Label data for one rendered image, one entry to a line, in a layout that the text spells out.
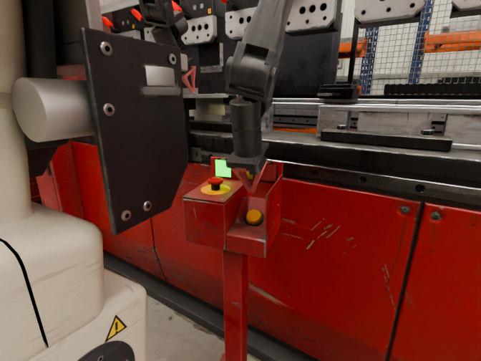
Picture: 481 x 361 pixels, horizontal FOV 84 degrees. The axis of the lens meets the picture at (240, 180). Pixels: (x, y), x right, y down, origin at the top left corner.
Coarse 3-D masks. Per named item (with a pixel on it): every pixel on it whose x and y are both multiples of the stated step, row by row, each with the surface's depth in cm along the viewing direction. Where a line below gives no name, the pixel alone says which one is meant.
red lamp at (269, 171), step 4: (268, 164) 68; (264, 168) 69; (268, 168) 68; (272, 168) 68; (276, 168) 68; (264, 172) 69; (268, 172) 69; (272, 172) 68; (264, 176) 69; (268, 176) 69; (272, 176) 69; (268, 180) 69; (272, 180) 69
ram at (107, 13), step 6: (126, 0) 109; (132, 0) 107; (102, 6) 118; (108, 6) 116; (114, 6) 114; (120, 6) 112; (126, 6) 110; (138, 6) 109; (102, 12) 119; (108, 12) 117; (108, 18) 126
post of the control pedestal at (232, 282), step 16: (224, 256) 69; (240, 256) 67; (224, 272) 70; (240, 272) 68; (224, 288) 72; (240, 288) 70; (224, 304) 73; (240, 304) 72; (224, 320) 75; (240, 320) 73; (240, 336) 75; (240, 352) 77
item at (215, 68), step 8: (200, 48) 99; (208, 48) 98; (216, 48) 96; (200, 56) 100; (208, 56) 98; (216, 56) 97; (200, 64) 101; (208, 64) 99; (216, 64) 98; (200, 72) 103
